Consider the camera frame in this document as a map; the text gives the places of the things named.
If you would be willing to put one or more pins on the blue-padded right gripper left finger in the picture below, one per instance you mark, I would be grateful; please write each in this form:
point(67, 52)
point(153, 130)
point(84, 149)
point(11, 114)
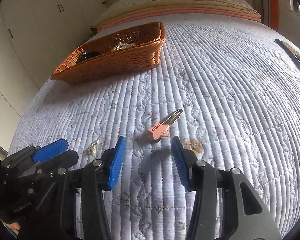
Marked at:
point(96, 177)

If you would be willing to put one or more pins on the black watch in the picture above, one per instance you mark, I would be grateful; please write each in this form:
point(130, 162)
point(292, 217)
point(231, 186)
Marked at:
point(87, 55)

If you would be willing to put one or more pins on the dark object on nightstand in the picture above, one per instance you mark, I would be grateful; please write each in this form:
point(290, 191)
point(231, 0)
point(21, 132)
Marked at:
point(93, 30)

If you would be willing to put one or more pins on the window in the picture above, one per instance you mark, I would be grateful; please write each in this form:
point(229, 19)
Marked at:
point(295, 6)

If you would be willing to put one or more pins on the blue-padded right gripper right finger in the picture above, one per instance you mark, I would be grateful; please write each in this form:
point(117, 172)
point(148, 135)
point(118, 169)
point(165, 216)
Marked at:
point(244, 214)

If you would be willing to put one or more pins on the person's left hand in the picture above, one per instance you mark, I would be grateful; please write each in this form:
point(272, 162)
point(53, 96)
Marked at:
point(15, 227)

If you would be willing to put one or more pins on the small gold earring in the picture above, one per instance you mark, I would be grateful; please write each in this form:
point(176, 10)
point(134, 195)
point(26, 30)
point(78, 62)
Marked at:
point(93, 148)

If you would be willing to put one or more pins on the white quilted bedspread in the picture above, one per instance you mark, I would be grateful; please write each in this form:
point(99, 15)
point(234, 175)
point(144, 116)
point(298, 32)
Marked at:
point(223, 86)

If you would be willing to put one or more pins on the grey and orange curtain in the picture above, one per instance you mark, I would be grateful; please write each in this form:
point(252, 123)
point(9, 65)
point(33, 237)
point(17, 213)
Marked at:
point(270, 12)

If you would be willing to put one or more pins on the folded yellow pink blankets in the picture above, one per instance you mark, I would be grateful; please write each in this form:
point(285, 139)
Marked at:
point(166, 7)

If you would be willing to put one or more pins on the white built-in wardrobe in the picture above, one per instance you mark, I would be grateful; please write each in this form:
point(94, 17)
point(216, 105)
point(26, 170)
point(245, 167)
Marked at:
point(35, 37)

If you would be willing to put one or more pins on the orange wicker basket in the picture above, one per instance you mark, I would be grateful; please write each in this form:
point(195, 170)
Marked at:
point(130, 50)

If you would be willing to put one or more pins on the pink-headed key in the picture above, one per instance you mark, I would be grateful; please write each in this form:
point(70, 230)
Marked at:
point(161, 129)

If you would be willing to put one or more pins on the black flat comb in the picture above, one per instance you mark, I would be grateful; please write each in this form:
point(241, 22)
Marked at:
point(290, 51)

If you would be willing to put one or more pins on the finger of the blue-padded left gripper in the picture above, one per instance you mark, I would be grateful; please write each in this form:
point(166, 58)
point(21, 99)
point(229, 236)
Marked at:
point(29, 169)
point(50, 150)

